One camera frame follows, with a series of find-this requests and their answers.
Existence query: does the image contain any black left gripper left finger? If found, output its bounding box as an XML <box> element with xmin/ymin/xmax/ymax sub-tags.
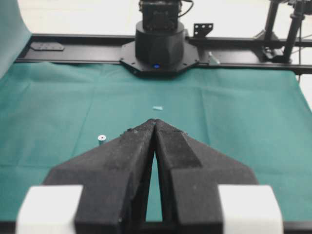
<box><xmin>43</xmin><ymin>119</ymin><xmax>156</xmax><ymax>234</ymax></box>

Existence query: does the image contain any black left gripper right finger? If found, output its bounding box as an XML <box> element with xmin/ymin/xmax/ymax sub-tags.
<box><xmin>155</xmin><ymin>120</ymin><xmax>258</xmax><ymax>234</ymax></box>

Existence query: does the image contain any small white tape scrap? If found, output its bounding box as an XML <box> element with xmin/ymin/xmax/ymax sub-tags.
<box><xmin>153</xmin><ymin>106</ymin><xmax>163</xmax><ymax>111</ymax></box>

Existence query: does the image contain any green table cloth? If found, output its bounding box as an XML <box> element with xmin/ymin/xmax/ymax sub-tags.
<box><xmin>0</xmin><ymin>0</ymin><xmax>312</xmax><ymax>221</ymax></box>

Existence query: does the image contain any black perforated corner bracket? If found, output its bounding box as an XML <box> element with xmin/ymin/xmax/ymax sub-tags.
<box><xmin>193</xmin><ymin>23</ymin><xmax>214</xmax><ymax>38</ymax></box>

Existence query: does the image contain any black aluminium frame rail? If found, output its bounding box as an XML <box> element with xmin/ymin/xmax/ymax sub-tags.
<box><xmin>15</xmin><ymin>34</ymin><xmax>312</xmax><ymax>76</ymax></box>

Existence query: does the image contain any black stand post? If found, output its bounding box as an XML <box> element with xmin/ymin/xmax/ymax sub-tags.
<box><xmin>262</xmin><ymin>0</ymin><xmax>312</xmax><ymax>64</ymax></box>

